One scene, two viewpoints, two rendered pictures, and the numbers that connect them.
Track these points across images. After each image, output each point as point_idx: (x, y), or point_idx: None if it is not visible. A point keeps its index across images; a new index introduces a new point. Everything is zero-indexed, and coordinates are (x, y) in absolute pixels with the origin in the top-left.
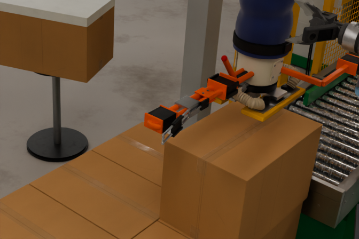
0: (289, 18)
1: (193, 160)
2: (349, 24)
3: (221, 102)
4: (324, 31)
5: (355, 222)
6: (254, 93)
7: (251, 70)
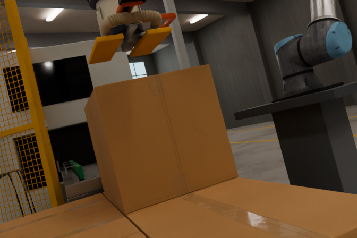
0: None
1: (142, 85)
2: None
3: (122, 34)
4: None
5: (253, 110)
6: (130, 43)
7: None
